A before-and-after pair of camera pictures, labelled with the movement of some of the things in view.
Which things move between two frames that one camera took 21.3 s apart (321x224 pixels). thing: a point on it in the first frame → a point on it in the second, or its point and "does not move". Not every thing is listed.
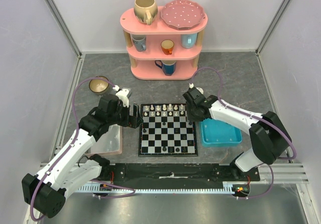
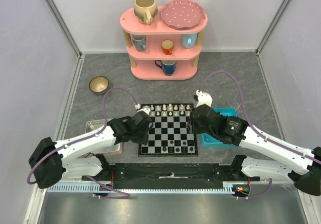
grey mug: [140, 42] does not move
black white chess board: [166, 131] does not move
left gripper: [133, 121] → [144, 139]
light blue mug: [188, 40] does not move
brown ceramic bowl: [99, 86] does not move
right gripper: [192, 114] → [194, 122]
